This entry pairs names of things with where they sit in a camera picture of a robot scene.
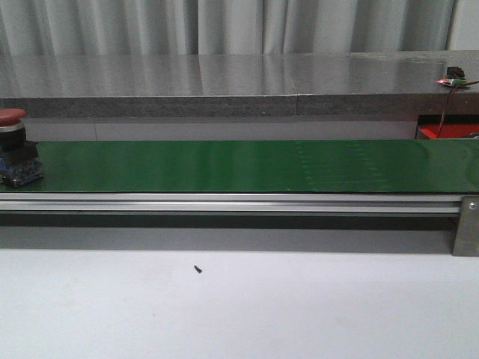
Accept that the grey curtain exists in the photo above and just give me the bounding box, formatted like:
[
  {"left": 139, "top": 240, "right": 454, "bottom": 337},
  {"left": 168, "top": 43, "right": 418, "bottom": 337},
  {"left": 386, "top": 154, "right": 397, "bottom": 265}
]
[{"left": 1, "top": 1, "right": 478, "bottom": 55}]

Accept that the red and black wire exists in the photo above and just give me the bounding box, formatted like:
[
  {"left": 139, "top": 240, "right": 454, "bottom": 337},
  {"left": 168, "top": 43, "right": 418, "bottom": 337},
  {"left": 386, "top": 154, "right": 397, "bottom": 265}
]
[{"left": 437, "top": 80, "right": 479, "bottom": 138}]

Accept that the red mushroom push button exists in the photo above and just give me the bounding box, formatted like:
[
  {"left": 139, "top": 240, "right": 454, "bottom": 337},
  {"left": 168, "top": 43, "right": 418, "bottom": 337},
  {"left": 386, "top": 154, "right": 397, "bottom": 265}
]
[{"left": 1, "top": 108, "right": 43, "bottom": 188}]

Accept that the grey stone shelf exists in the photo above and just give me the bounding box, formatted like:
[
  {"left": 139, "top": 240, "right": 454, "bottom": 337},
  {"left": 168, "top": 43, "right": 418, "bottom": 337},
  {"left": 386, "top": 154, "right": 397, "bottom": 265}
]
[{"left": 1, "top": 50, "right": 478, "bottom": 118}]

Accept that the small black connector block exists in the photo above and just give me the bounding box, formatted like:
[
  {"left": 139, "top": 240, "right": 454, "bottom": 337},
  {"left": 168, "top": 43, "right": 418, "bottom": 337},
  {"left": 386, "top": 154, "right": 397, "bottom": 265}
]
[{"left": 446, "top": 66, "right": 466, "bottom": 79}]

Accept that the aluminium conveyor frame rail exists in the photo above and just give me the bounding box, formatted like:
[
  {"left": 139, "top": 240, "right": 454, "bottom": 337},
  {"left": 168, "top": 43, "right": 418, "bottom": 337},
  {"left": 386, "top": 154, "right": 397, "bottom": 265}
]
[{"left": 1, "top": 192, "right": 478, "bottom": 215}]

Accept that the small green circuit board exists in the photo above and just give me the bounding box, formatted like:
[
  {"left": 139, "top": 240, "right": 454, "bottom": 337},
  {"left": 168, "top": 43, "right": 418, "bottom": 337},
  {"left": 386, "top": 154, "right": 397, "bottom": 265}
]
[{"left": 436, "top": 78, "right": 469, "bottom": 88}]

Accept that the steel conveyor support bracket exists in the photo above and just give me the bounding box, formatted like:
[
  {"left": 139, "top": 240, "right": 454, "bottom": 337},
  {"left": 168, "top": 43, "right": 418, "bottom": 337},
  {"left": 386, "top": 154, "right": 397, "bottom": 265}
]
[{"left": 452, "top": 196, "right": 479, "bottom": 257}]

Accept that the red plastic tray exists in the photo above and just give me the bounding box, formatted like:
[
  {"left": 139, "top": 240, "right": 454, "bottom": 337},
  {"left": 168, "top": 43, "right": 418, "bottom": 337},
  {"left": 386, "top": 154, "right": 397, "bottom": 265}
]
[{"left": 416, "top": 123, "right": 478, "bottom": 139}]

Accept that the green conveyor belt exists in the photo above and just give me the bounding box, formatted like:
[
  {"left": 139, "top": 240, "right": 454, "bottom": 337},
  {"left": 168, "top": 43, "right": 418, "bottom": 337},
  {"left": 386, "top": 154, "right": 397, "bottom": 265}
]
[{"left": 33, "top": 138, "right": 479, "bottom": 194}]

